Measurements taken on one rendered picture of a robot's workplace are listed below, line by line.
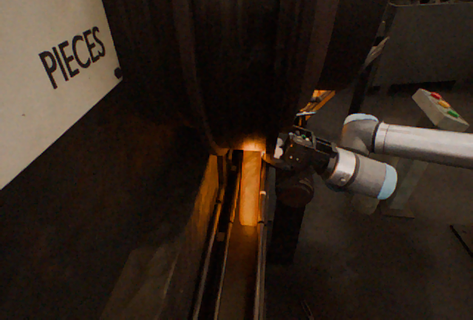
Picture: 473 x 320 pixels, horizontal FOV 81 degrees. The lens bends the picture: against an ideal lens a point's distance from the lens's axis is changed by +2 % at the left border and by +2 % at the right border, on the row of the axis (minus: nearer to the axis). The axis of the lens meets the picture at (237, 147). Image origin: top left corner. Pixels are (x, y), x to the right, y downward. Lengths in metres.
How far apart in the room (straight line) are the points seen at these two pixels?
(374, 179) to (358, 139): 0.17
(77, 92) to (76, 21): 0.04
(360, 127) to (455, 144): 0.22
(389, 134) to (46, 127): 0.78
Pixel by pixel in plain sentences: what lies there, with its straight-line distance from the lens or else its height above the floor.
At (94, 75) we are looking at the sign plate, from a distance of 0.22.
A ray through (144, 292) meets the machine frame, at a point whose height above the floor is 0.87.
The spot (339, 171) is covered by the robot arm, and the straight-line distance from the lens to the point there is 0.69.
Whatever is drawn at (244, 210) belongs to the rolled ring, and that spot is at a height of 0.76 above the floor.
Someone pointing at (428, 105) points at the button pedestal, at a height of 0.60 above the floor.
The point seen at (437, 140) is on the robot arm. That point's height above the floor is 0.76.
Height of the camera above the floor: 1.16
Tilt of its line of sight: 38 degrees down
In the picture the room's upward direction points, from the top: straight up
